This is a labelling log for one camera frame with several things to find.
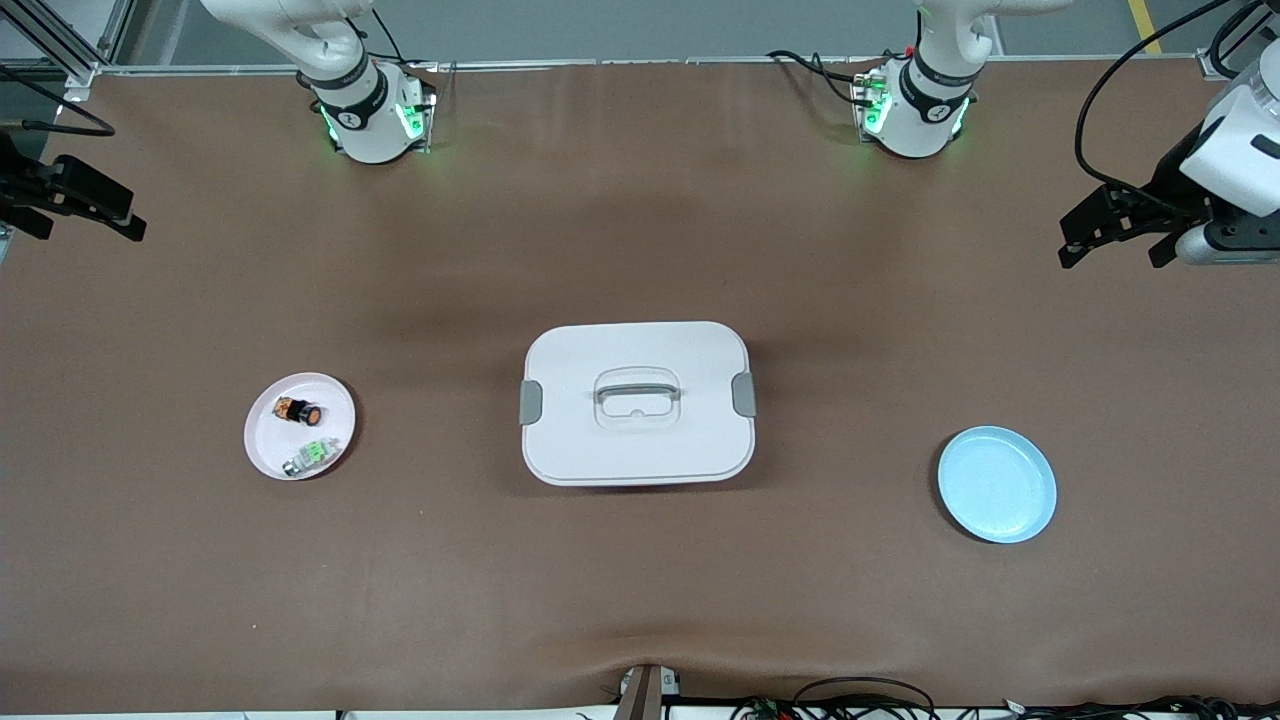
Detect white lidded storage box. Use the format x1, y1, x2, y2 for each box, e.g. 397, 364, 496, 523
520, 320, 758, 488

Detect yellow floor tape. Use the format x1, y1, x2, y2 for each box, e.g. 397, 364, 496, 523
1128, 0, 1166, 56

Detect light blue round plate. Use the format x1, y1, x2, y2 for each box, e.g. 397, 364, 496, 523
937, 425, 1058, 545

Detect pink round plate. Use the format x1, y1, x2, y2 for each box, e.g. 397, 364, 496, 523
244, 372, 358, 482

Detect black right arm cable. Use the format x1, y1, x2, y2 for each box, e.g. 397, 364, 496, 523
0, 65, 116, 138

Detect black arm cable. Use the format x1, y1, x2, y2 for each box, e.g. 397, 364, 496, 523
1074, 0, 1241, 216
0, 65, 116, 138

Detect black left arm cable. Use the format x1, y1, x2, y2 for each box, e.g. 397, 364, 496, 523
1074, 0, 1241, 216

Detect aluminium frame profile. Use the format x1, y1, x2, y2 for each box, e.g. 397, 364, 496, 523
0, 0, 136, 101

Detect black right base cable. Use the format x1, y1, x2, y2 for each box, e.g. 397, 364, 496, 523
370, 10, 441, 71

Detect black left base cables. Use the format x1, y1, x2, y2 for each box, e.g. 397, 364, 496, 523
768, 50, 863, 106

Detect tangled cable bundle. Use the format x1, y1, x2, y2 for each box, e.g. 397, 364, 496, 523
730, 695, 1280, 720

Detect grey box lid handle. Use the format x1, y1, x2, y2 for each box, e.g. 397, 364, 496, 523
594, 376, 684, 404

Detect silver table edge rail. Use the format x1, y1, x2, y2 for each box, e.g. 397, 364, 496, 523
95, 55, 1211, 77

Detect black cable loop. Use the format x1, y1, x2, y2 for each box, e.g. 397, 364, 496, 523
790, 677, 938, 720

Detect brown camera mount post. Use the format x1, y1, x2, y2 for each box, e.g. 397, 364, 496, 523
613, 663, 682, 720

